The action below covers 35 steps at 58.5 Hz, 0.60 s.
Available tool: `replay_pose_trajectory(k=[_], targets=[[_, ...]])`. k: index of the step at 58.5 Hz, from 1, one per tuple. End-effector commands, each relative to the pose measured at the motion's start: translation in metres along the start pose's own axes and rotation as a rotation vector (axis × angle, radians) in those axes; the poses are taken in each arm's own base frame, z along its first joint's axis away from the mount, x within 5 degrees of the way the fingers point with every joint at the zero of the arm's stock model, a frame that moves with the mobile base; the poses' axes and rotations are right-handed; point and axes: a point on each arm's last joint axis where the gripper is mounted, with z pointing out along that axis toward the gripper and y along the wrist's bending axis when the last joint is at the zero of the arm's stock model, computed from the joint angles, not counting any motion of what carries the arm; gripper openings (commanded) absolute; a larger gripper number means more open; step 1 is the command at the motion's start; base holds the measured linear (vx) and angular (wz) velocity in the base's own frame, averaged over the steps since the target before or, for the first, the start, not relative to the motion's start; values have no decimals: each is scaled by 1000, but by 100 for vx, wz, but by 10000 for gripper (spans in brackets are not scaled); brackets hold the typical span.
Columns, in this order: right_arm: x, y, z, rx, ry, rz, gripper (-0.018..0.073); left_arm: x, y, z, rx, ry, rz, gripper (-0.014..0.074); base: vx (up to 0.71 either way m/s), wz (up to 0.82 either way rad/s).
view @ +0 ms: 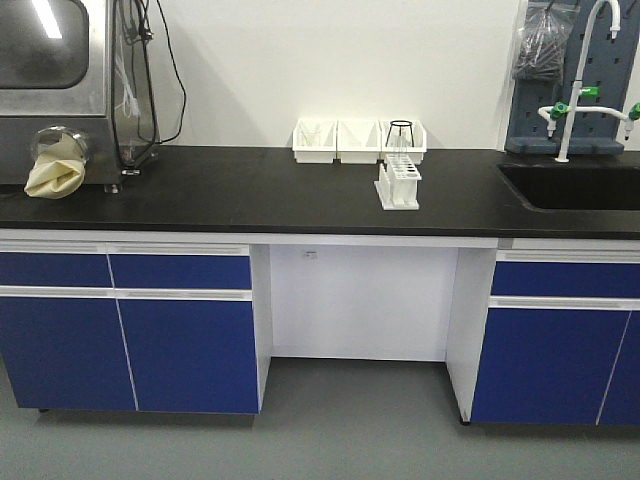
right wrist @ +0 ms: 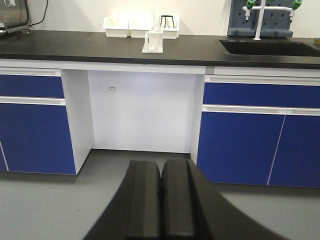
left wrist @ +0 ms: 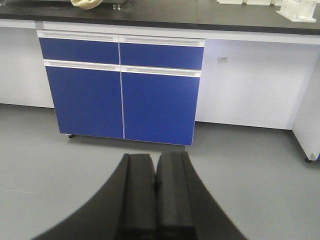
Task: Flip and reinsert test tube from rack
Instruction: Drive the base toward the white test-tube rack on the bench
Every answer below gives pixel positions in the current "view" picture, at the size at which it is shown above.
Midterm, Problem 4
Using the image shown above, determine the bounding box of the black wire tripod stand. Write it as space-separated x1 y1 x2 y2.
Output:
385 119 415 150

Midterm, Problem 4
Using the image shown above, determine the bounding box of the bag of black pegs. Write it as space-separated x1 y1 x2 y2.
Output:
511 1 579 84

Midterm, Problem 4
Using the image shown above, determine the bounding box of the left white storage bin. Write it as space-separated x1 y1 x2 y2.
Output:
292 118 337 164

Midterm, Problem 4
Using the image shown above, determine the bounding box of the right blue cabinet unit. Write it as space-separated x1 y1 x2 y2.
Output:
469 251 639 426

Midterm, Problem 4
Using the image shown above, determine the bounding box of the left blue cabinet unit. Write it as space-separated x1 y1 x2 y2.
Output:
1 241 272 415

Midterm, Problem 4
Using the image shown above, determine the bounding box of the stainless steel glove box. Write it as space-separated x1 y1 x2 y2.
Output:
1 1 159 193

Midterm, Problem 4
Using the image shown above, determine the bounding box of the cream rubber glove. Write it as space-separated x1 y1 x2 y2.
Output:
24 137 85 199

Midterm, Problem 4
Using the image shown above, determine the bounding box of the black power cable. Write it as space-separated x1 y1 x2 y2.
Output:
110 0 188 166

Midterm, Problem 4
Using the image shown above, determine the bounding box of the white test tube rack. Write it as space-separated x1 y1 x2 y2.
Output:
374 153 422 210

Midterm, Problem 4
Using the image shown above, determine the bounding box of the grey pegboard drying rack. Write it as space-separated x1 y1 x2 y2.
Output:
504 1 639 156

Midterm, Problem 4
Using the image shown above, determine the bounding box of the black lab sink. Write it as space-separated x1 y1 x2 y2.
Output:
498 164 639 211

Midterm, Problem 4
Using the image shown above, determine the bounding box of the white gooseneck lab faucet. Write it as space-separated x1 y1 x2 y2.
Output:
538 1 639 163

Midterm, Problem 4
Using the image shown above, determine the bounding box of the right white storage bin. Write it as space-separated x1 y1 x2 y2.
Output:
378 120 427 165

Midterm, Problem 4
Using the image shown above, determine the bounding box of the white storage bin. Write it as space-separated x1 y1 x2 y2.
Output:
378 120 427 165
337 119 381 164
292 118 337 164

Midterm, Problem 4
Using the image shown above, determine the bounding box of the blue cabinet unit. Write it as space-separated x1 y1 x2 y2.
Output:
469 251 639 426
1 241 272 415

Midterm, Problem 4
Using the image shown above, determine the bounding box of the middle white storage bin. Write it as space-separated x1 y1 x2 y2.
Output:
337 119 381 164

